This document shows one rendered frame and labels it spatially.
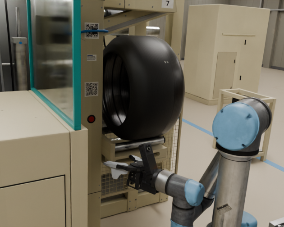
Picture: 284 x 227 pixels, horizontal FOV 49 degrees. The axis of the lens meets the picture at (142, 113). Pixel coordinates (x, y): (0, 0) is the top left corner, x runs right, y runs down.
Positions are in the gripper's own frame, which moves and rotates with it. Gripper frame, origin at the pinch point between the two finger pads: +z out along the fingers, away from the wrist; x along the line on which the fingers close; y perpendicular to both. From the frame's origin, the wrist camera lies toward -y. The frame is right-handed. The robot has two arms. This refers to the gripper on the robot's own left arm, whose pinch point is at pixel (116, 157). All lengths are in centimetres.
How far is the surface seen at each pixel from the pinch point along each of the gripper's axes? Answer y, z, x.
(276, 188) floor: 73, -15, 248
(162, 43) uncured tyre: -47, 23, 56
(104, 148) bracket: 12, 36, 35
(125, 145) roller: 9, 29, 43
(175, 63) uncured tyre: -38, 12, 55
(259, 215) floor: 82, -17, 186
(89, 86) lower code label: -21, 43, 25
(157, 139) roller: 7, 21, 62
